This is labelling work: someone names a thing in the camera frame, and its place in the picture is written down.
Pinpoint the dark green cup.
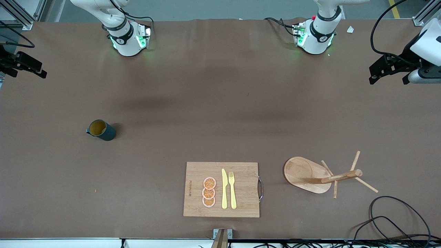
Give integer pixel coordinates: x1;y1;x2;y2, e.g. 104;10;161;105
86;119;116;141

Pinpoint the wooden mug rack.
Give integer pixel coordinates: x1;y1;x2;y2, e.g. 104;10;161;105
284;151;379;199

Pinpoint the brown table mat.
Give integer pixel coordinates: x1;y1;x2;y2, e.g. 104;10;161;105
0;18;441;240

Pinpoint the bamboo cutting board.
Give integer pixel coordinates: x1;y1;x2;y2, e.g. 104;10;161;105
183;162;264;218

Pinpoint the yellow plastic fork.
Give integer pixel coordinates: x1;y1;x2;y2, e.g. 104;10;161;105
228;172;237;210

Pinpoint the yellow plastic knife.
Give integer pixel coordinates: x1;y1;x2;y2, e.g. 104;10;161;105
222;168;228;209

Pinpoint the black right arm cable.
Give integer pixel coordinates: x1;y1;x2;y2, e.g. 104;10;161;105
0;21;35;48

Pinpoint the black base cable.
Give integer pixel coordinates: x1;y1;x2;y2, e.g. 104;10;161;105
110;0;154;33
265;17;297;37

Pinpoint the black loose cable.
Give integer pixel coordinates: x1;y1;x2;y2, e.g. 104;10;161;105
369;196;432;243
351;216;431;242

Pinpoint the metal table edge bracket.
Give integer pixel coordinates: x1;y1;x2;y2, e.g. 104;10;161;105
212;228;233;248

